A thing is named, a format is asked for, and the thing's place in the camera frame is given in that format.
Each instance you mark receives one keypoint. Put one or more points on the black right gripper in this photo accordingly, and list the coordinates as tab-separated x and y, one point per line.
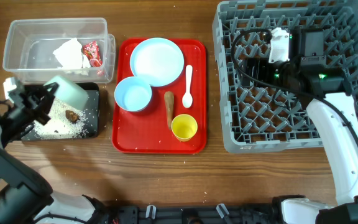
260	63

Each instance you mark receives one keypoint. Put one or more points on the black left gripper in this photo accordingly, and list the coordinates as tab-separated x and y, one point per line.
28	102

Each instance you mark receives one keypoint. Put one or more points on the mint green bowl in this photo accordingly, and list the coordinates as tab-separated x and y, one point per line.
70	93

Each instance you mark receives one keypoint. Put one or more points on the dark food scrap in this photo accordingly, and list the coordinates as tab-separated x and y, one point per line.
71	116

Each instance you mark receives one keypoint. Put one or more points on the white rice pile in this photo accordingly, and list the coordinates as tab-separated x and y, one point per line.
58	127

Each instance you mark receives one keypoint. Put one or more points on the light blue bowl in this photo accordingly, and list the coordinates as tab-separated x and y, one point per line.
133	94

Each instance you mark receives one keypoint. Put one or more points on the white plastic spoon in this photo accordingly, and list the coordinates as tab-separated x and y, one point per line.
187	98

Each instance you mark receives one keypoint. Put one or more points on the yellow plastic cup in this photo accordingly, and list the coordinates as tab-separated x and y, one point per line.
184	127

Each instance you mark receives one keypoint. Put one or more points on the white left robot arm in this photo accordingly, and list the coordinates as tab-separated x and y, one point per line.
25	196

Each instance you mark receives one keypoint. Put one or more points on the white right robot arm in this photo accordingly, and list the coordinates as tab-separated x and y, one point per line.
297	64

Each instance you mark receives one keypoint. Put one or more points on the black waste tray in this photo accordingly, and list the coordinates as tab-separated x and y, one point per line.
91	112

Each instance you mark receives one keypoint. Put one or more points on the grey dishwasher rack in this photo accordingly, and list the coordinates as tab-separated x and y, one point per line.
256	119

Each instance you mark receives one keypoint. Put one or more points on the white crumpled tissue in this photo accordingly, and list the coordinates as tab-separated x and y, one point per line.
71	58

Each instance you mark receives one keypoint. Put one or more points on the clear plastic bin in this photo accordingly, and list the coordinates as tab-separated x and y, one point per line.
30	44

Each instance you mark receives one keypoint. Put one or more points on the red snack wrapper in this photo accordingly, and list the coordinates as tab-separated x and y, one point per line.
91	51

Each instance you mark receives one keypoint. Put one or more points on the red plastic tray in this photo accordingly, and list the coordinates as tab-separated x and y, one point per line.
160	97

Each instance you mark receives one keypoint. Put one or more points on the light blue plate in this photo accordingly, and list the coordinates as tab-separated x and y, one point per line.
158	61

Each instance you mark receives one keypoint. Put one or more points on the brown carrot-like vegetable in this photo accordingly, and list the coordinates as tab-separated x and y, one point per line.
169	105

